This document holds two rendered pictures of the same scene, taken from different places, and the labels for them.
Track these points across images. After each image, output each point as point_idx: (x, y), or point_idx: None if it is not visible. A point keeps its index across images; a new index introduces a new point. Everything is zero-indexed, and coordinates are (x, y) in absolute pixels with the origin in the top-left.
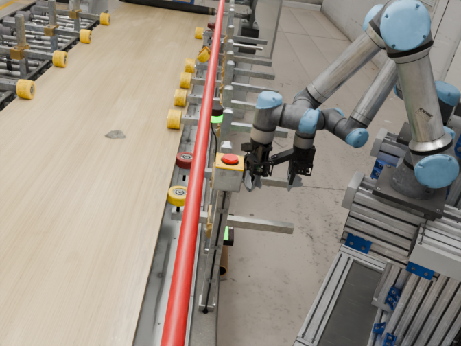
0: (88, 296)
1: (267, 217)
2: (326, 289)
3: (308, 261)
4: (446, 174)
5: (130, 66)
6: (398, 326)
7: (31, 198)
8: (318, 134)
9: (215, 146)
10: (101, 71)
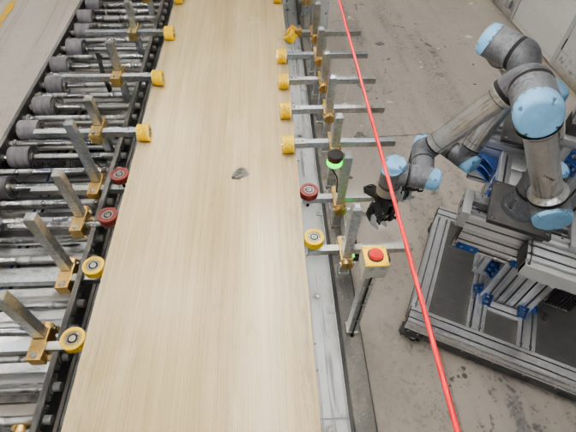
0: (274, 365)
1: (364, 178)
2: (430, 256)
3: (407, 219)
4: (561, 222)
5: (224, 67)
6: (495, 289)
7: (196, 269)
8: (400, 68)
9: (321, 148)
10: (199, 81)
